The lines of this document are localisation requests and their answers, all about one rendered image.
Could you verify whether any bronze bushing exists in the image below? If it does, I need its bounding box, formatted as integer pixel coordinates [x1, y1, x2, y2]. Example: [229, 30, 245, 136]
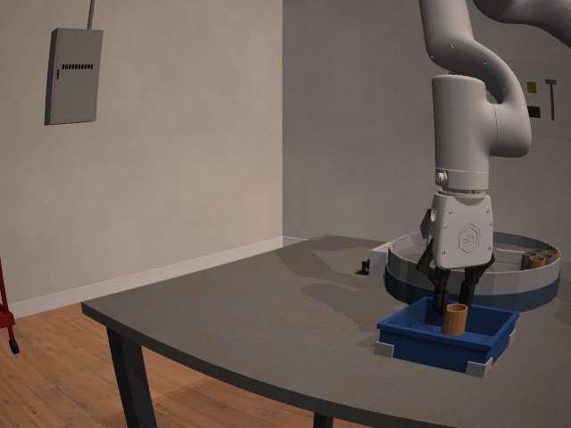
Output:
[441, 303, 468, 336]
[528, 257, 546, 269]
[543, 251, 559, 262]

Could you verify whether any blue plastic tray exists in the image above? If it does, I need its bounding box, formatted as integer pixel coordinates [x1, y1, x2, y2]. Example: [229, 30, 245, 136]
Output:
[375, 296, 520, 378]

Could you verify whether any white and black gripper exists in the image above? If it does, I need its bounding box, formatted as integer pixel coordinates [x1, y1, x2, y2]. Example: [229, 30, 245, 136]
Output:
[416, 188, 495, 316]

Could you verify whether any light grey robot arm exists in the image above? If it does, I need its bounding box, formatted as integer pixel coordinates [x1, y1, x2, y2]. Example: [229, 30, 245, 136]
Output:
[418, 0, 571, 193]

